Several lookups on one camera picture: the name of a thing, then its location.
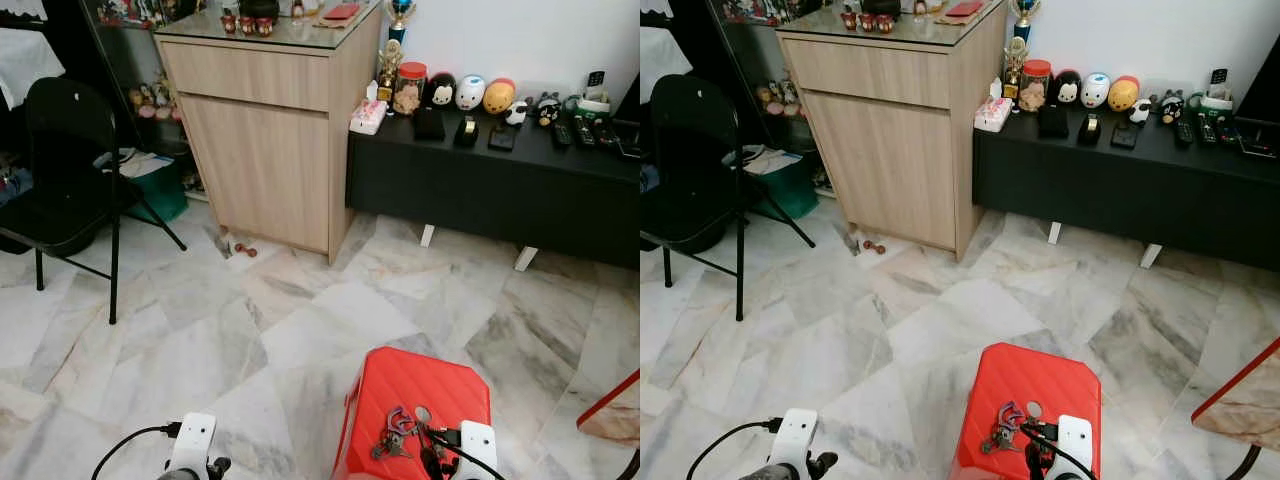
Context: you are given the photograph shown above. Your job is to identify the white lace cloth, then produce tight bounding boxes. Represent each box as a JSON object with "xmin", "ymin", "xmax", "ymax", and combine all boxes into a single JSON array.
[
  {"xmin": 640, "ymin": 25, "xmax": 693, "ymax": 104},
  {"xmin": 0, "ymin": 27, "xmax": 67, "ymax": 111}
]

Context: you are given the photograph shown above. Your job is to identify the red plastic stool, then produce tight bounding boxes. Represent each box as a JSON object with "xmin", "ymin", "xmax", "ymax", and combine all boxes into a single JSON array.
[
  {"xmin": 333, "ymin": 346, "xmax": 493, "ymax": 480},
  {"xmin": 950, "ymin": 342, "xmax": 1102, "ymax": 480}
]

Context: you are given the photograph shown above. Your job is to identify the black folding chair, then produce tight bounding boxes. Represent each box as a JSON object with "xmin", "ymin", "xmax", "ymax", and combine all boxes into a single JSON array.
[
  {"xmin": 0, "ymin": 77, "xmax": 188, "ymax": 326},
  {"xmin": 640, "ymin": 73, "xmax": 816, "ymax": 323}
]

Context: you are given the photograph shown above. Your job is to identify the black television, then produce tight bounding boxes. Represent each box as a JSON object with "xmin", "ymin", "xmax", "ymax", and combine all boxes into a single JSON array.
[
  {"xmin": 1237, "ymin": 35, "xmax": 1280, "ymax": 126},
  {"xmin": 612, "ymin": 75, "xmax": 641, "ymax": 126}
]

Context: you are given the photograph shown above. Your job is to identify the pink tissue pack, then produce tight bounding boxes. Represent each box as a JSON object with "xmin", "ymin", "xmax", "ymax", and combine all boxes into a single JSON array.
[
  {"xmin": 974, "ymin": 95, "xmax": 1014, "ymax": 133},
  {"xmin": 349, "ymin": 98, "xmax": 388, "ymax": 136}
]

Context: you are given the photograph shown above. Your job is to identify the green white phone holder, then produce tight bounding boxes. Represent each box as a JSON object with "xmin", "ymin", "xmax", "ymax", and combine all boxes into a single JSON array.
[
  {"xmin": 573, "ymin": 70, "xmax": 613, "ymax": 116},
  {"xmin": 1198, "ymin": 68, "xmax": 1236, "ymax": 113}
]

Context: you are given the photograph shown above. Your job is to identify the marble pattern folding table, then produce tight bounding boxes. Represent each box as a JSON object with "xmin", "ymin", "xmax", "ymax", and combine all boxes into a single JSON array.
[
  {"xmin": 1192, "ymin": 337, "xmax": 1280, "ymax": 480},
  {"xmin": 577, "ymin": 368, "xmax": 641, "ymax": 480}
]

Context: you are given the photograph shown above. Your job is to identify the blue gold trophy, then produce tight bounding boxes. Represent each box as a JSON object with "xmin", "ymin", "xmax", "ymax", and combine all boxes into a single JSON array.
[
  {"xmin": 1010, "ymin": 0, "xmax": 1041, "ymax": 41},
  {"xmin": 385, "ymin": 0, "xmax": 418, "ymax": 46}
]

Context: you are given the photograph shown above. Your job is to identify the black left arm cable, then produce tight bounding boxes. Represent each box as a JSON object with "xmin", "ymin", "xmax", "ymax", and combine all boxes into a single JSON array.
[
  {"xmin": 92, "ymin": 423, "xmax": 183, "ymax": 480},
  {"xmin": 686, "ymin": 418, "xmax": 786, "ymax": 480}
]

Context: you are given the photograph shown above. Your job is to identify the jar with red lid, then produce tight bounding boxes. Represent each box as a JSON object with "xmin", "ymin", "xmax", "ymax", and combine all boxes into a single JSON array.
[
  {"xmin": 393, "ymin": 62, "xmax": 429, "ymax": 117},
  {"xmin": 1018, "ymin": 59, "xmax": 1054, "ymax": 113}
]

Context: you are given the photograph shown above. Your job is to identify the light wooden cabinet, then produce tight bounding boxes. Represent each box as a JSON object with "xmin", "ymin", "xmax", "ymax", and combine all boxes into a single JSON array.
[
  {"xmin": 153, "ymin": 3, "xmax": 386, "ymax": 264},
  {"xmin": 777, "ymin": 0, "xmax": 1009, "ymax": 261}
]

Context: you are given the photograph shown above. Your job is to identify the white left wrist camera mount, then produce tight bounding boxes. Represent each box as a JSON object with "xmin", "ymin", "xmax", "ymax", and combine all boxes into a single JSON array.
[
  {"xmin": 772, "ymin": 407, "xmax": 819, "ymax": 471},
  {"xmin": 167, "ymin": 412, "xmax": 218, "ymax": 477}
]

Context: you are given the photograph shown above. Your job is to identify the black low console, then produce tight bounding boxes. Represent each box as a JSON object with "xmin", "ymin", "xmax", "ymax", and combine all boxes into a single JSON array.
[
  {"xmin": 345, "ymin": 100, "xmax": 641, "ymax": 273},
  {"xmin": 972, "ymin": 100, "xmax": 1280, "ymax": 271}
]

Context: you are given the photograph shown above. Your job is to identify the green bin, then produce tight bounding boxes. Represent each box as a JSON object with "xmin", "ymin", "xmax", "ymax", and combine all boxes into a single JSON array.
[
  {"xmin": 125, "ymin": 155, "xmax": 189, "ymax": 223},
  {"xmin": 752, "ymin": 150, "xmax": 819, "ymax": 221}
]

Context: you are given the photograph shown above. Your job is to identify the orange round figurine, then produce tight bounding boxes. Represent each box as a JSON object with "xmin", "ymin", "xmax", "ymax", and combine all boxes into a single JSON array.
[
  {"xmin": 483, "ymin": 78, "xmax": 517, "ymax": 115},
  {"xmin": 1107, "ymin": 75, "xmax": 1141, "ymax": 112}
]

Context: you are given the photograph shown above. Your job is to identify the white papers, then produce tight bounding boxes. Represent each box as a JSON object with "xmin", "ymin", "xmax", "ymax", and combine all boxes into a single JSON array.
[
  {"xmin": 722, "ymin": 145, "xmax": 801, "ymax": 177},
  {"xmin": 95, "ymin": 148, "xmax": 173, "ymax": 181}
]

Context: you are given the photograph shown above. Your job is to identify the bunch of keys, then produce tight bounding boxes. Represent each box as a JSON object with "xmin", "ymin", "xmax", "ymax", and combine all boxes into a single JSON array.
[
  {"xmin": 370, "ymin": 405, "xmax": 421, "ymax": 461},
  {"xmin": 980, "ymin": 400, "xmax": 1026, "ymax": 456}
]

